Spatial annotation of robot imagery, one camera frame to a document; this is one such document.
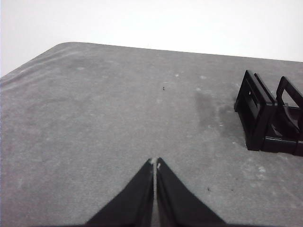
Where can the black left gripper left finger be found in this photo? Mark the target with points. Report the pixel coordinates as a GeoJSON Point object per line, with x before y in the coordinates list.
{"type": "Point", "coordinates": [135, 201]}

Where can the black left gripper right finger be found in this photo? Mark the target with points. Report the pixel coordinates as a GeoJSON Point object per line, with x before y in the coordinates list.
{"type": "Point", "coordinates": [177, 203]}

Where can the black plastic plate rack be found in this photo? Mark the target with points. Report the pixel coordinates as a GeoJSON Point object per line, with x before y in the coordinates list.
{"type": "Point", "coordinates": [258, 123]}

